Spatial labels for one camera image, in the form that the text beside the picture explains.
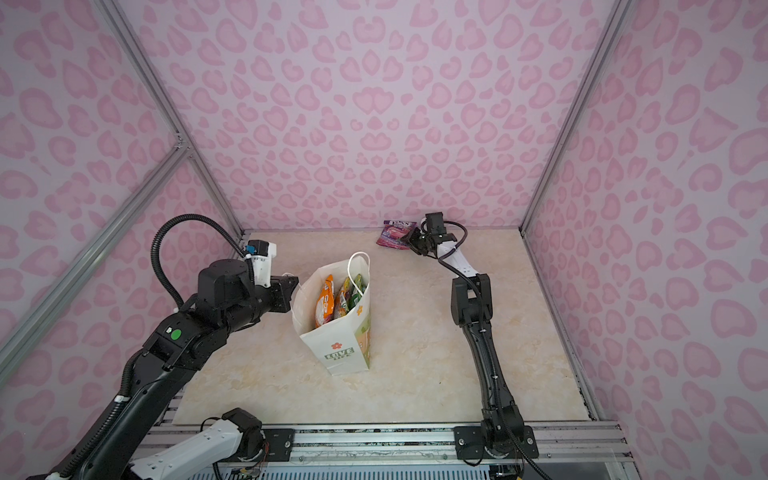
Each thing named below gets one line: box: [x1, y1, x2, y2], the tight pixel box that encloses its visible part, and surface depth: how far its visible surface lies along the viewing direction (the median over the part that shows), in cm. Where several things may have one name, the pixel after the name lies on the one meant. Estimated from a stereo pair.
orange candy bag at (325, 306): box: [315, 274, 335, 328], surface depth 76 cm
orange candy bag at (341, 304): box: [334, 277, 351, 319], surface depth 78 cm
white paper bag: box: [291, 252, 371, 377], surface depth 77 cm
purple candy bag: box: [376, 220, 418, 250], surface depth 116 cm
